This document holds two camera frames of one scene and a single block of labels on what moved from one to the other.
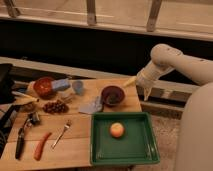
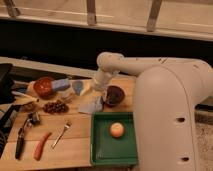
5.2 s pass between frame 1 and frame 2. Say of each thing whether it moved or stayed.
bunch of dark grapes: stayed
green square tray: stayed
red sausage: stayed
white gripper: moved
